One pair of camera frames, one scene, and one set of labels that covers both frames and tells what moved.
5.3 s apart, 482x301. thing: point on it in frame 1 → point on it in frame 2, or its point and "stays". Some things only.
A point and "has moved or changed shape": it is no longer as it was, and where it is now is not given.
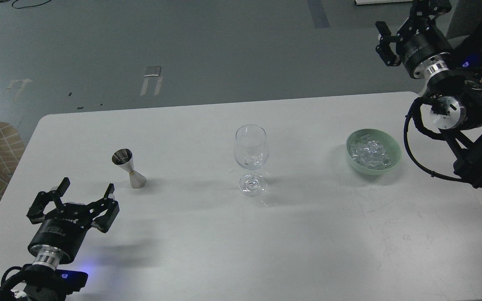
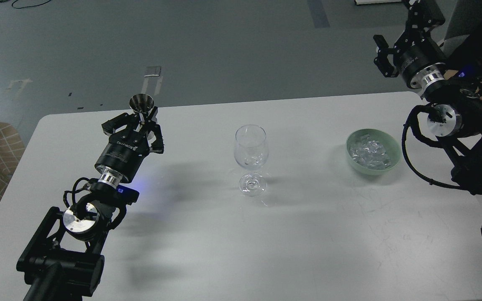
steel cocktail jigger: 124,157 has moved or changed shape
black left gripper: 59,235 → 126,150
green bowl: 373,152 stays
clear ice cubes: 369,153 stays
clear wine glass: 251,149 stays
